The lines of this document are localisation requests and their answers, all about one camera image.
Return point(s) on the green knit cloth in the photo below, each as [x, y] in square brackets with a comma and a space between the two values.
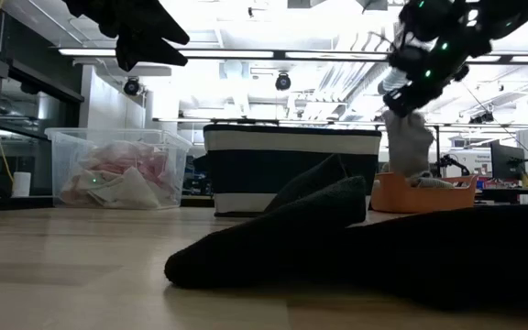
[408, 142]

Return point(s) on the black computer monitor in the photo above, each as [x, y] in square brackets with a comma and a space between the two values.
[507, 160]

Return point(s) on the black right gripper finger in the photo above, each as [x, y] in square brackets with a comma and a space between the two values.
[406, 103]

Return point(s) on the black ceiling spotlight cluster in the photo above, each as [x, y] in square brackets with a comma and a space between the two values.
[481, 118]

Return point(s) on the white cloth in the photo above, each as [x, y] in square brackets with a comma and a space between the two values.
[122, 192]

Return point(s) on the orange plastic basket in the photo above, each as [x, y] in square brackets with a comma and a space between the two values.
[420, 197]

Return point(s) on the white sign board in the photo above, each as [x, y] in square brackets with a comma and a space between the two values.
[477, 158]

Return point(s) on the ribbed ceiling duct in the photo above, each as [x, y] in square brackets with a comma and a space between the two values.
[392, 81]

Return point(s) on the navy white striped fabric basket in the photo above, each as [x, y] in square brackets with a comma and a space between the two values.
[268, 156]

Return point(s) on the black background robot arm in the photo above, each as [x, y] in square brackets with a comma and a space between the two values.
[452, 162]

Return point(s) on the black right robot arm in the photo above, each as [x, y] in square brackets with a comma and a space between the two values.
[488, 23]

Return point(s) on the clear plastic bin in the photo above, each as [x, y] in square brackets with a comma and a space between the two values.
[62, 156]

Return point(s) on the salmon pink cloth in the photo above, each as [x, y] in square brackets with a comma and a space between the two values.
[145, 160]

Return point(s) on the black cloth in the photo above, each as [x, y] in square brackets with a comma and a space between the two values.
[291, 247]

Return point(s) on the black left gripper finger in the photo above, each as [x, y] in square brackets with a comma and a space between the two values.
[168, 29]
[149, 55]

